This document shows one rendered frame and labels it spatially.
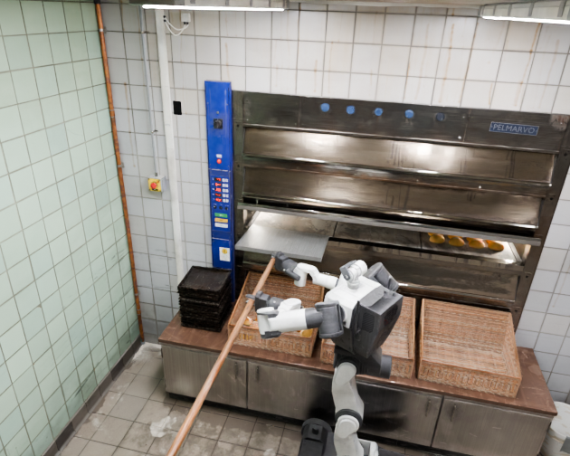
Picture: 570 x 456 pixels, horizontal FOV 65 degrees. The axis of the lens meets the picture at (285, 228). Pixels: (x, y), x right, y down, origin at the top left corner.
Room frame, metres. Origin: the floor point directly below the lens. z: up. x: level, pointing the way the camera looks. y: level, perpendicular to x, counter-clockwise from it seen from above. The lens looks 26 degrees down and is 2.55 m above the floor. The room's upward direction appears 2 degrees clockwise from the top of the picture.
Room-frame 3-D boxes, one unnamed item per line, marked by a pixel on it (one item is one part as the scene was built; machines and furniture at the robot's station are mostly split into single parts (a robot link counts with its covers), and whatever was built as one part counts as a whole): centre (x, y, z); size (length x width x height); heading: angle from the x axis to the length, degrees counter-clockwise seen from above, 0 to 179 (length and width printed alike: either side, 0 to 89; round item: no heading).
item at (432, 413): (2.34, -0.43, 0.29); 2.42 x 0.56 x 0.58; 78
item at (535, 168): (2.60, -0.60, 1.80); 1.79 x 0.11 x 0.19; 78
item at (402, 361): (2.33, -0.57, 0.72); 0.56 x 0.49 x 0.28; 78
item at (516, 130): (2.62, -0.60, 1.99); 1.80 x 0.08 x 0.21; 78
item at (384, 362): (1.74, -0.41, 1.01); 0.28 x 0.13 x 0.18; 78
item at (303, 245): (2.60, 0.00, 1.19); 0.55 x 0.36 x 0.03; 78
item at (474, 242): (2.91, -1.26, 1.21); 0.61 x 0.48 x 0.06; 168
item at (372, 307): (1.73, -0.37, 1.27); 0.34 x 0.30 x 0.36; 139
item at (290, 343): (2.48, 0.03, 0.72); 0.56 x 0.49 x 0.28; 78
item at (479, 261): (2.62, -0.60, 1.16); 1.80 x 0.06 x 0.04; 78
